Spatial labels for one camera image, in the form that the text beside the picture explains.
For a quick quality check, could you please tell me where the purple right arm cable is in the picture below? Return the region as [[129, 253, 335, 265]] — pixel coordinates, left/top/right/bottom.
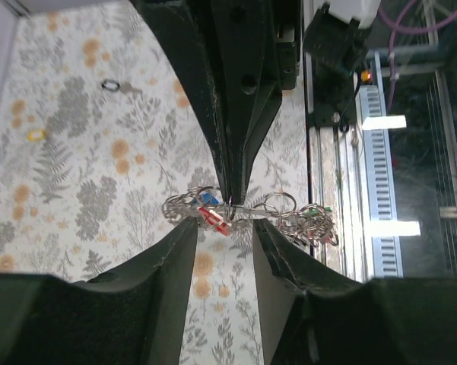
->
[[376, 0, 457, 111]]

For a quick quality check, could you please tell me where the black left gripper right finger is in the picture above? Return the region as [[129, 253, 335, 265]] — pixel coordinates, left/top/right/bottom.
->
[[252, 219, 457, 364]]

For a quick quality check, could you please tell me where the red key tag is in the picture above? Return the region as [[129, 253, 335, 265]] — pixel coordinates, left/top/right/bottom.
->
[[197, 207, 231, 236]]

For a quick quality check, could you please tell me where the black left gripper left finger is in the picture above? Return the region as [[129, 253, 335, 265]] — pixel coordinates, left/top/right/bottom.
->
[[0, 217, 198, 364]]

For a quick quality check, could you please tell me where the large metal keyring with keys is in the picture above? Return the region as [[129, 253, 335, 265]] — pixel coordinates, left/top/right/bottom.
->
[[162, 186, 339, 248]]

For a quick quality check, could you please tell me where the aluminium front rail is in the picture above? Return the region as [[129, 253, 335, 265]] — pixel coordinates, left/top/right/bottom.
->
[[303, 51, 403, 281]]

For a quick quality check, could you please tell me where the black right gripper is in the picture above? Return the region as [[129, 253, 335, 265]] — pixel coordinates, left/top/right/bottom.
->
[[136, 0, 302, 205]]

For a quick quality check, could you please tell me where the yellow key tag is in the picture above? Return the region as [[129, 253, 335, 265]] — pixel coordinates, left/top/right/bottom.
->
[[27, 129, 47, 141]]

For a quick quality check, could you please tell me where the black tag with key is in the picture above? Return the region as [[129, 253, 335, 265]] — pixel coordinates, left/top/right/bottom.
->
[[100, 79, 142, 94]]

